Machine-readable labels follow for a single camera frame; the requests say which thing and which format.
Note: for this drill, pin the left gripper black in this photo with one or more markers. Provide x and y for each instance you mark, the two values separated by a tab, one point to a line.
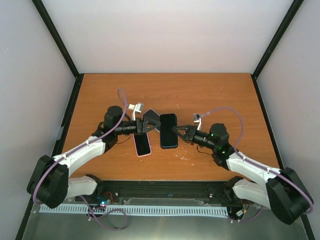
141	126

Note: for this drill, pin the black frame post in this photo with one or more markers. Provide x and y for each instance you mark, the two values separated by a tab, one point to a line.
282	28
49	24

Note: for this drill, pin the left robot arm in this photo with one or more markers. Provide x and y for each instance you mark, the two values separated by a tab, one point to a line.
51	182

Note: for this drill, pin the black front rail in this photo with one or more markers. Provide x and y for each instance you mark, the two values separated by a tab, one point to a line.
210	192

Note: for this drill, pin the right black frame post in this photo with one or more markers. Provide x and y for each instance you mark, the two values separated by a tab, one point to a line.
282	28

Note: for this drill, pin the light blue cable duct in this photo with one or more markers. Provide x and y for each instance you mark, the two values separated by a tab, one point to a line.
141	210

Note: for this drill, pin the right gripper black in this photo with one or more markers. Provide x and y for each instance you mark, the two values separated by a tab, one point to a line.
189	133

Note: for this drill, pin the pink translucent phone case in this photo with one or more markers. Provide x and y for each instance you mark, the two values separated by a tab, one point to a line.
142	145

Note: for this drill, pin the light blue phone case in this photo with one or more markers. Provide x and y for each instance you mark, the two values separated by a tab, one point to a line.
151	113

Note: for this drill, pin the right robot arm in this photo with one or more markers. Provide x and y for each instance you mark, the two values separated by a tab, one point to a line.
280	190

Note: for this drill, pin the black phone case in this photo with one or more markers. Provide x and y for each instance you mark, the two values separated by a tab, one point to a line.
168	131

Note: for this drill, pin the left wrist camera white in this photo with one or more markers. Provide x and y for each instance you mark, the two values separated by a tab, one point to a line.
136	109

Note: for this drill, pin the left black frame post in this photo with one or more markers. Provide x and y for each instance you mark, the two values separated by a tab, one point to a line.
49	24

